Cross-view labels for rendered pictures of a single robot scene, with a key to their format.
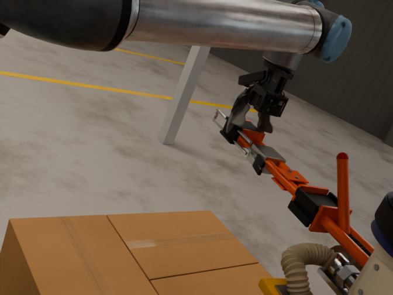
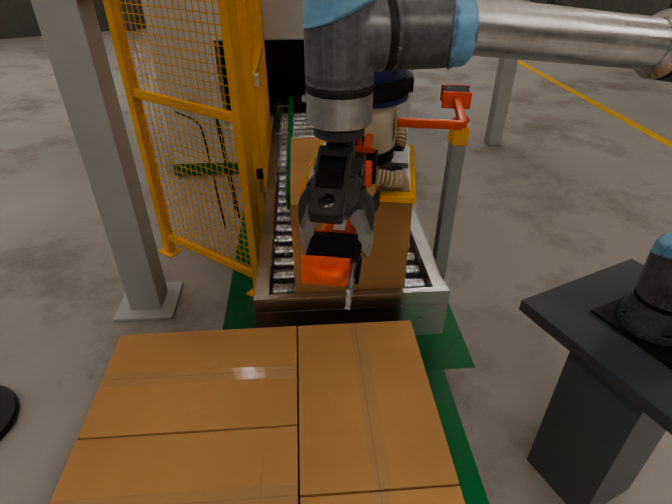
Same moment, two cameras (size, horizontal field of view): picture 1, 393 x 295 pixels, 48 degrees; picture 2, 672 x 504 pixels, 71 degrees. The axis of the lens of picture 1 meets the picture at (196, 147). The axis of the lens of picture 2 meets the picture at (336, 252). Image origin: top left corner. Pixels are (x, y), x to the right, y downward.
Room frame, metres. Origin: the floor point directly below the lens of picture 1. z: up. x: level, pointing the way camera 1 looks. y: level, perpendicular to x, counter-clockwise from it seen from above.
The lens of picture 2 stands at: (1.62, 0.29, 1.68)
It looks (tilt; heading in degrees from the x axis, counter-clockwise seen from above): 34 degrees down; 219
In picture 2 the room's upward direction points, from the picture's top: straight up
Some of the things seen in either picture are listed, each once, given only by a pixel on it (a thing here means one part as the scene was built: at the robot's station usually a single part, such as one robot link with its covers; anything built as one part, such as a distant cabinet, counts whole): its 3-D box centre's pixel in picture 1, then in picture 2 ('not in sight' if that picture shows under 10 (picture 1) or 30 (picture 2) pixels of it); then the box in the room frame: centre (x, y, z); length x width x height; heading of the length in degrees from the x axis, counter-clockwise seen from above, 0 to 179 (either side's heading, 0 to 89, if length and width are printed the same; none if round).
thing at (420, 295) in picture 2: not in sight; (352, 299); (0.57, -0.48, 0.58); 0.70 x 0.03 x 0.06; 133
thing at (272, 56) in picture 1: (283, 57); (336, 108); (1.12, -0.11, 1.48); 0.10 x 0.09 x 0.05; 120
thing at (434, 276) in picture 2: not in sight; (387, 176); (-0.51, -1.05, 0.50); 2.31 x 0.05 x 0.19; 43
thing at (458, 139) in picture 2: not in sight; (444, 229); (-0.19, -0.51, 0.50); 0.07 x 0.07 x 1.00; 43
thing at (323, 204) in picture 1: (319, 208); (354, 165); (0.85, -0.28, 1.25); 0.10 x 0.08 x 0.06; 122
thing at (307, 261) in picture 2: (243, 133); (329, 256); (1.15, -0.10, 1.25); 0.08 x 0.07 x 0.05; 32
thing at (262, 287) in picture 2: not in sight; (273, 180); (-0.06, -1.52, 0.50); 2.31 x 0.05 x 0.19; 43
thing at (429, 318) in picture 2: not in sight; (352, 321); (0.57, -0.48, 0.47); 0.70 x 0.03 x 0.15; 133
